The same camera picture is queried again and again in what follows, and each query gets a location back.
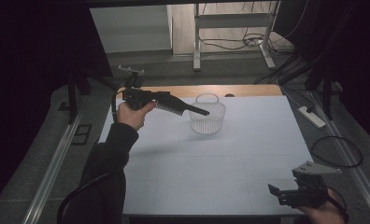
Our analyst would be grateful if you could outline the person's left hand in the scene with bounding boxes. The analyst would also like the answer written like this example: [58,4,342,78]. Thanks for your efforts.
[116,101,158,132]

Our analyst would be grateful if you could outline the white plastic basket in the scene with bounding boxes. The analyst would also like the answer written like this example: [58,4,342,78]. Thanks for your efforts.
[188,92,227,135]

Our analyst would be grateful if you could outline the person's right hand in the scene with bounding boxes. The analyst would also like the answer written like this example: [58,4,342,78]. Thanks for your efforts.
[298,189,347,224]

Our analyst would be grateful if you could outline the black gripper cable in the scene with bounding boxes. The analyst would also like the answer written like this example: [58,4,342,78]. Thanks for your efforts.
[325,186,349,222]
[56,78,128,224]

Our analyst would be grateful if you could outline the white table mat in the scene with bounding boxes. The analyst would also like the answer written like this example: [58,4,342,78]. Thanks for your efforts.
[97,95,315,217]

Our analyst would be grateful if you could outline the white metal desk frame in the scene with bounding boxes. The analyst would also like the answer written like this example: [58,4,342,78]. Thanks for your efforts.
[192,0,282,72]

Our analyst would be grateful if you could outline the white power strip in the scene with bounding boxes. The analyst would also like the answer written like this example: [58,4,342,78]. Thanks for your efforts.
[298,105,327,129]

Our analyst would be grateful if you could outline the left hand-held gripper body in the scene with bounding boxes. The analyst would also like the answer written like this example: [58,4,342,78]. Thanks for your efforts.
[117,64,158,111]

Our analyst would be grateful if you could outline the aluminium rail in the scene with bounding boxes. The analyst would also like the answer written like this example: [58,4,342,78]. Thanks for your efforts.
[308,90,370,224]
[21,111,85,224]

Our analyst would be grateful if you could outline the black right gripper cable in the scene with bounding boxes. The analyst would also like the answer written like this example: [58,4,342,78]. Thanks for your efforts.
[325,186,349,222]

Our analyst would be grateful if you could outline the looped black cable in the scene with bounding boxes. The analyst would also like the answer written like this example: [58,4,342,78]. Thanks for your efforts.
[309,135,364,169]

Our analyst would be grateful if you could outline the tangled black floor cables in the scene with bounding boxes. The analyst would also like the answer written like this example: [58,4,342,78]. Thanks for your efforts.
[198,29,294,56]

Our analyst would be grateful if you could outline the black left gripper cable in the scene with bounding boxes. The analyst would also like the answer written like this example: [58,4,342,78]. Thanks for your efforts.
[56,78,128,224]

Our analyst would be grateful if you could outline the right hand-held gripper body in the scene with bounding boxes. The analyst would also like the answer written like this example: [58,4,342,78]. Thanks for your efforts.
[278,161,343,209]

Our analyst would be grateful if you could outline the black metal stand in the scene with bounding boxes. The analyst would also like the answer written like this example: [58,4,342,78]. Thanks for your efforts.
[64,66,93,125]
[306,62,336,121]

